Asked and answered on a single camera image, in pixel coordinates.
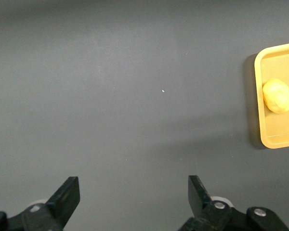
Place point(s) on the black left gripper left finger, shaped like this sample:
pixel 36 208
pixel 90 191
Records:
pixel 62 204

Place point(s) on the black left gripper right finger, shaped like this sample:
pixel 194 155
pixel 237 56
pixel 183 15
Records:
pixel 200 199

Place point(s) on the yellow potato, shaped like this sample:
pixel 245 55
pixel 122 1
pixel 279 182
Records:
pixel 277 95

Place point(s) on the yellow plastic tray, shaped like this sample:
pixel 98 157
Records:
pixel 279 130

